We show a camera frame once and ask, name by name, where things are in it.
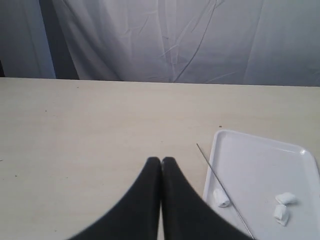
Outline white marshmallow piece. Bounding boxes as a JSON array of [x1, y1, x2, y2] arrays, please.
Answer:
[[273, 204, 290, 227], [275, 192, 297, 206], [213, 188, 231, 208]]

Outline thin metal skewer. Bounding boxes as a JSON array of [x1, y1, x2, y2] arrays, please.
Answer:
[[196, 143, 256, 240]]

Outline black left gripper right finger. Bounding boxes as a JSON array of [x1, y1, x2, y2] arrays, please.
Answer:
[[161, 157, 250, 240]]

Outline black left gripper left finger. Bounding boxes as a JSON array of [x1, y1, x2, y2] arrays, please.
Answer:
[[71, 157, 162, 240]]

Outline white wrinkled backdrop cloth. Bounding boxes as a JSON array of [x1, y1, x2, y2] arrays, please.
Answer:
[[0, 0, 320, 86]]

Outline white rectangular plastic tray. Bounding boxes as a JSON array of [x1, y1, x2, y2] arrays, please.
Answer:
[[203, 130, 320, 240]]

